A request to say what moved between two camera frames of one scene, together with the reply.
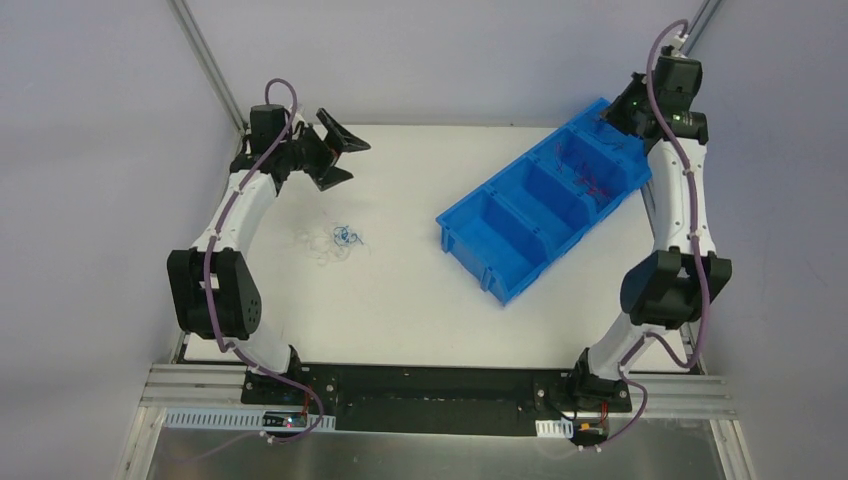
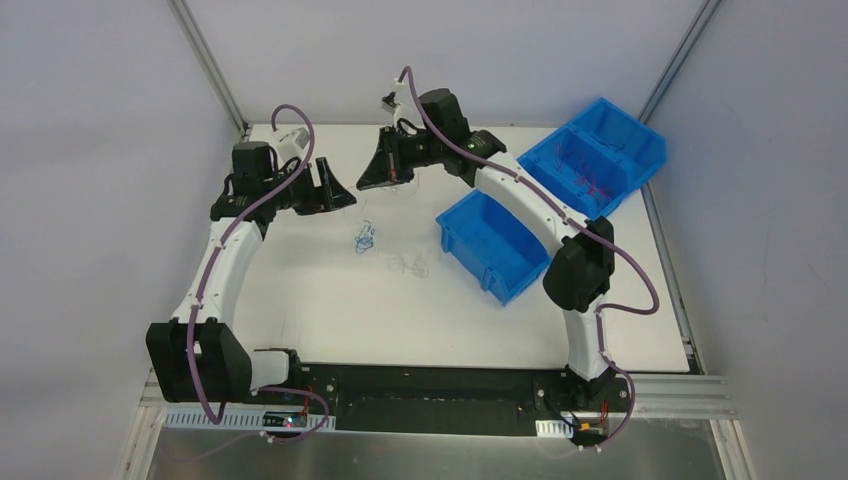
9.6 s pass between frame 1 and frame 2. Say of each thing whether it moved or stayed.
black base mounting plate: stayed
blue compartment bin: stayed
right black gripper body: moved
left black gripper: moved
